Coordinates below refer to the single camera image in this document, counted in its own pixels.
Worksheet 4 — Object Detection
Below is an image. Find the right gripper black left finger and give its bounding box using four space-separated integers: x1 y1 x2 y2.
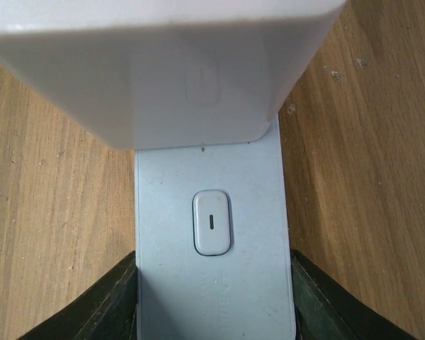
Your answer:
20 251 137 339

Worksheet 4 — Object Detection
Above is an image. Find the white usb charger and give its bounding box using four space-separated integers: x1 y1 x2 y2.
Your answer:
0 0 344 149

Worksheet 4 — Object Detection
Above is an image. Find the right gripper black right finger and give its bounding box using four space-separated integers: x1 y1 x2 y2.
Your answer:
291 249 414 339

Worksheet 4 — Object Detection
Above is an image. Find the light blue charger block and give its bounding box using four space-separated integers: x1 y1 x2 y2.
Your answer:
135 120 296 339

